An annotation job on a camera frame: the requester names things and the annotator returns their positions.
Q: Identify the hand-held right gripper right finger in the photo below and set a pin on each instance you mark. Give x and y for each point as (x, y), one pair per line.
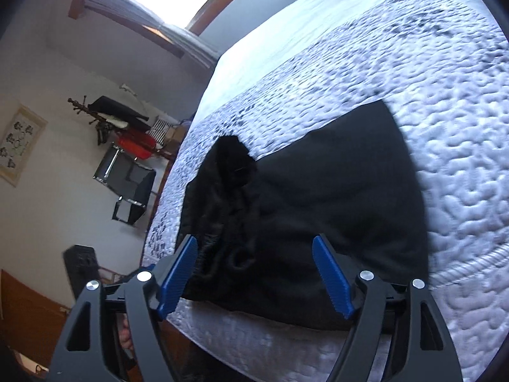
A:
(332, 274)

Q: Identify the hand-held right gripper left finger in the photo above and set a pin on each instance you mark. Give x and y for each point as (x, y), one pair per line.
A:
(177, 278)

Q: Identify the black pants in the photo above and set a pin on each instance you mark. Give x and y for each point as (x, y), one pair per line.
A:
(318, 191)

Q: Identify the person's left hand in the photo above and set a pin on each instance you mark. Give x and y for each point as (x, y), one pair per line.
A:
(126, 336)

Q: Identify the black speaker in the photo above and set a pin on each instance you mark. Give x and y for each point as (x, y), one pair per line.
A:
(81, 264)

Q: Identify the black chrome-framed chair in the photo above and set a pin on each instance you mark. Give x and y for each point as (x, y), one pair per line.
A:
(139, 183)

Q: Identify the red hanging garment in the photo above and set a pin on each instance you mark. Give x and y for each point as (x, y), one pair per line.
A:
(135, 145)

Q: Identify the cardboard box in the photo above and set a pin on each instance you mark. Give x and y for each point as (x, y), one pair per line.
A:
(173, 135)

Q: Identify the black-and-white striped bag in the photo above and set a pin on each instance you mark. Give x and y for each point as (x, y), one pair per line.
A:
(160, 128)

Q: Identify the brown wooden cabinet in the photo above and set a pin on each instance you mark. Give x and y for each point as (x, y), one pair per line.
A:
(28, 318)

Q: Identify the quilted pebble-pattern bedspread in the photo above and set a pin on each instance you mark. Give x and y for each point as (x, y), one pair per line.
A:
(457, 147)

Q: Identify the black hanging garment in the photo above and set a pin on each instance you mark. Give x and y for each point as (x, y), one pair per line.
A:
(115, 109)

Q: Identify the dark wooden coat rack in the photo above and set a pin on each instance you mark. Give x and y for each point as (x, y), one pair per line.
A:
(79, 105)

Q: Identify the grey curtain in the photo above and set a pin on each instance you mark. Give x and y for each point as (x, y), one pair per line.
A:
(187, 43)

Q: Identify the bed with pale blue sheet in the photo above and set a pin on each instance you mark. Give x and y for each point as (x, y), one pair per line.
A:
(286, 28)

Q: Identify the wall poster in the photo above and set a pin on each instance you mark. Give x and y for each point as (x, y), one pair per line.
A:
(20, 143)

